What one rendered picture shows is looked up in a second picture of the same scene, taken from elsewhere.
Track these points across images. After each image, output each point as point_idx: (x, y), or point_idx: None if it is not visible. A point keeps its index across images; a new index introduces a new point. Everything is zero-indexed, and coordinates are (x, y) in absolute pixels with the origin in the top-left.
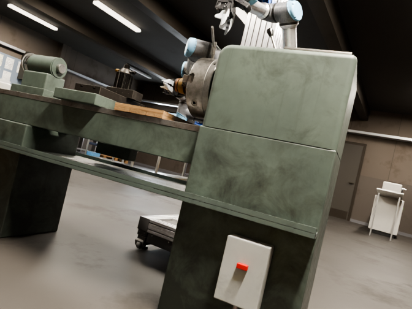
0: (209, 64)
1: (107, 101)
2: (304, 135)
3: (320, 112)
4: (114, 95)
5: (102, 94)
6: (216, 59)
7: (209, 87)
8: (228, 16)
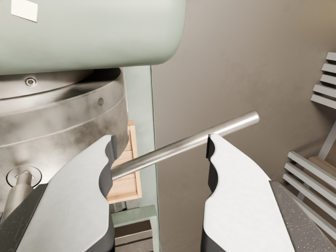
0: (105, 119)
1: (131, 217)
2: None
3: None
4: (116, 233)
5: (143, 222)
6: (62, 132)
7: (116, 67)
8: (205, 202)
